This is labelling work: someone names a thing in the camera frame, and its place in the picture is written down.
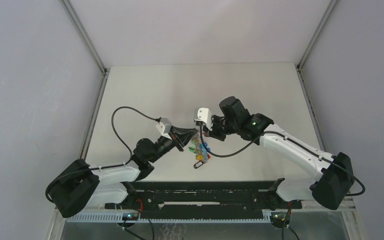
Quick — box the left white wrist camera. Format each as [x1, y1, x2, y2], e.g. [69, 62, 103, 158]
[156, 117, 172, 140]

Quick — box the left black camera cable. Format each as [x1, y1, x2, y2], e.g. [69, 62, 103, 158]
[45, 106, 161, 204]

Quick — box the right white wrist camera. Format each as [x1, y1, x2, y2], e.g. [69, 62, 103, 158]
[193, 107, 213, 131]

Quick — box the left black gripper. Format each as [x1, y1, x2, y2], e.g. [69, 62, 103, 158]
[148, 124, 196, 163]

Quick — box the metal key organizer ring plate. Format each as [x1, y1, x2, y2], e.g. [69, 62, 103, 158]
[188, 133, 211, 169]

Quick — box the white cable duct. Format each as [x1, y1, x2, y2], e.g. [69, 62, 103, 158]
[66, 211, 272, 224]

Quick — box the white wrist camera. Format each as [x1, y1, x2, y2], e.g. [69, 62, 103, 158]
[193, 107, 213, 131]
[156, 117, 172, 140]

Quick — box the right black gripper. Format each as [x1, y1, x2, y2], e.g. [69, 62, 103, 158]
[203, 114, 239, 142]

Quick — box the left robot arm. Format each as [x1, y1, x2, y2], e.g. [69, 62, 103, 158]
[45, 126, 198, 218]

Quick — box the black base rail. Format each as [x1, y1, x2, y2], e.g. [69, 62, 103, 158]
[104, 180, 303, 219]

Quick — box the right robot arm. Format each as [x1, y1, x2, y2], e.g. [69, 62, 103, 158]
[194, 96, 357, 210]

